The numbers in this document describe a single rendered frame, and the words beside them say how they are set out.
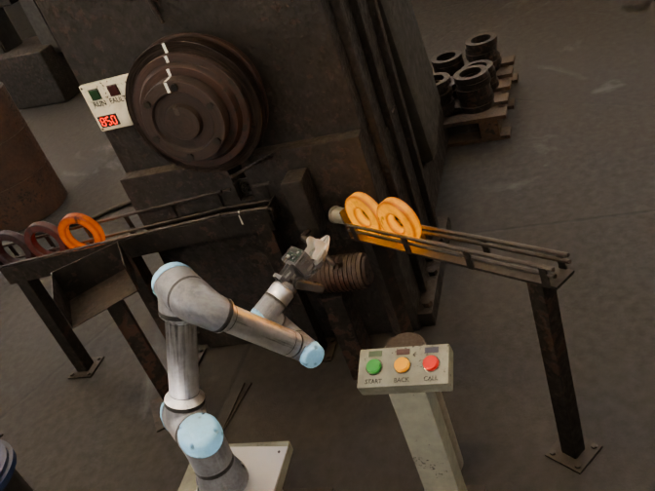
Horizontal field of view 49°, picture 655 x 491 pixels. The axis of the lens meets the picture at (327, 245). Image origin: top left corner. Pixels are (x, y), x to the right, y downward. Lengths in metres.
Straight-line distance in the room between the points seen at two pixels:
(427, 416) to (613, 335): 0.98
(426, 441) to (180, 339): 0.72
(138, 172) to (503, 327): 1.49
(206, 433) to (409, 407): 0.55
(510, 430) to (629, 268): 0.88
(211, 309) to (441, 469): 0.78
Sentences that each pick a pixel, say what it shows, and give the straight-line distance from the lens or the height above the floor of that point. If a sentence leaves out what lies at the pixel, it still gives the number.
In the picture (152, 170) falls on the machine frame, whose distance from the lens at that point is 2.80.
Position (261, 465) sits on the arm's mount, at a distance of 2.22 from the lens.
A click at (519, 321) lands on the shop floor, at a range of 2.83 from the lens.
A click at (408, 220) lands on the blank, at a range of 2.12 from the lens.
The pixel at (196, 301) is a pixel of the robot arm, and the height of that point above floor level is 0.90.
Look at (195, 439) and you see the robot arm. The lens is 2.05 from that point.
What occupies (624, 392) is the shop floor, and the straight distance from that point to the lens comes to 2.54.
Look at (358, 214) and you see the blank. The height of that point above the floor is 0.70.
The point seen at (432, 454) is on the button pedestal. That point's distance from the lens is 2.08.
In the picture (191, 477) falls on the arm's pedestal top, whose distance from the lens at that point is 2.32.
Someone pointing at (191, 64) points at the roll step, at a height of 1.27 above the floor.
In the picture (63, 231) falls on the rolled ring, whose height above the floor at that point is 0.74.
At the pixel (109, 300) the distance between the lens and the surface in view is 2.70.
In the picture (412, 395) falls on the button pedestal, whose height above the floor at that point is 0.53.
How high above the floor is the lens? 1.87
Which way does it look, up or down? 31 degrees down
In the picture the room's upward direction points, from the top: 21 degrees counter-clockwise
